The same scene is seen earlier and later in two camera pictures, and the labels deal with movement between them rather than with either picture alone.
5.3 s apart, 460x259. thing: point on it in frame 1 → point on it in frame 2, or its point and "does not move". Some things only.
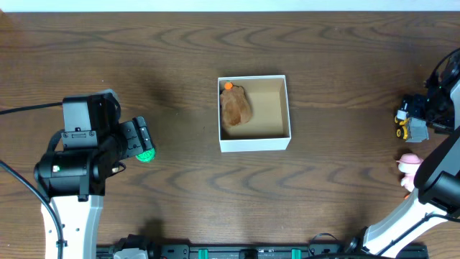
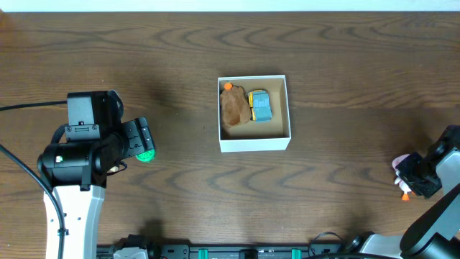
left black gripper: [135, 137] does not move
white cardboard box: [269, 126] does not move
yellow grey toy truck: [410, 129] → [261, 111]
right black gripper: [445, 126] → [405, 167]
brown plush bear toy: [236, 108] does not move
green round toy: [146, 156] does not move
